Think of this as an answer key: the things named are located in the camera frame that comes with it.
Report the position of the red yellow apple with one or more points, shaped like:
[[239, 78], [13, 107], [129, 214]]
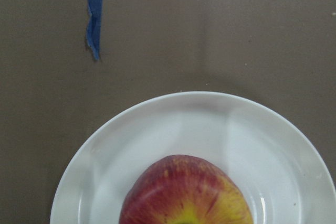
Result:
[[184, 189]]

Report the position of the white round plate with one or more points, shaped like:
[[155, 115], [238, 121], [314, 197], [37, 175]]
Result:
[[279, 171]]

